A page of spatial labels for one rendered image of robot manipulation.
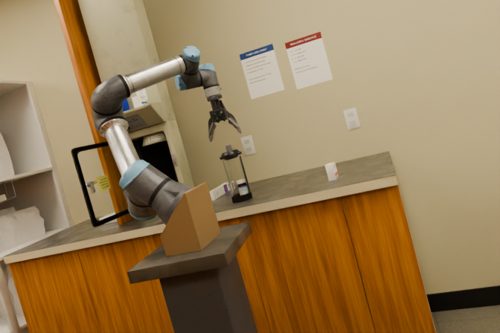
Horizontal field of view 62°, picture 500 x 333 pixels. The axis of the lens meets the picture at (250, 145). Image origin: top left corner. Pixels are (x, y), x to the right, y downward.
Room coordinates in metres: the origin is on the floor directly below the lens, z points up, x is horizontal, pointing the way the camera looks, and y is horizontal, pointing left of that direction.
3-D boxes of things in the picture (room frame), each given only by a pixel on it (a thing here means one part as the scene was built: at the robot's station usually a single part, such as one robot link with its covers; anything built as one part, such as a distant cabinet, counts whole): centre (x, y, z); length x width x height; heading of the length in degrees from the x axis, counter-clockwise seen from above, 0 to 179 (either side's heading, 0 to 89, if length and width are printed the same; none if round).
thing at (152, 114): (2.17, 0.56, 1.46); 0.32 x 0.11 x 0.10; 72
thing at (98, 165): (2.12, 0.76, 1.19); 0.30 x 0.01 x 0.40; 152
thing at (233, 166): (1.95, 0.10, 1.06); 0.11 x 0.11 x 0.21
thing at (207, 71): (1.92, 0.10, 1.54); 0.09 x 0.08 x 0.11; 114
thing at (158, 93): (2.34, 0.50, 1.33); 0.32 x 0.25 x 0.77; 72
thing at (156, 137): (2.31, 0.49, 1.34); 0.18 x 0.18 x 0.05
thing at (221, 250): (1.35, 0.27, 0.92); 0.32 x 0.32 x 0.04; 76
